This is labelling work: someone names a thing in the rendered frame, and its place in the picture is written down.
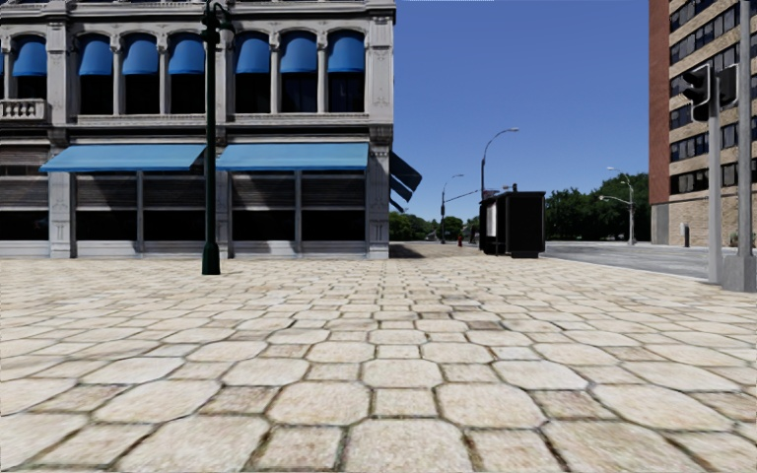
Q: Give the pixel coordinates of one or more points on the grey pole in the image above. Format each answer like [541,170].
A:
[744,177]

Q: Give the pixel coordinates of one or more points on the traffic light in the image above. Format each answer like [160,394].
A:
[714,177]

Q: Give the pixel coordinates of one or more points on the tan brick building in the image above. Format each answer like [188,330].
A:
[689,148]

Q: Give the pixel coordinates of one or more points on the grey street lamp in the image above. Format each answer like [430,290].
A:
[483,171]
[630,213]
[442,213]

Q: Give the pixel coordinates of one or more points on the trees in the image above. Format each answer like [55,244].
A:
[585,213]
[420,227]

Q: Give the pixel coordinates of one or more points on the black bus shelter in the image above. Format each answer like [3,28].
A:
[520,222]

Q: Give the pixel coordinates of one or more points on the short dark post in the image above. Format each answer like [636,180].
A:
[686,236]

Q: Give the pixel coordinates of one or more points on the grey stone building blue awnings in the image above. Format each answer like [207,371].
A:
[177,127]

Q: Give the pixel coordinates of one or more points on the dark green street lamp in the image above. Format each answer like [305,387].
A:
[210,177]

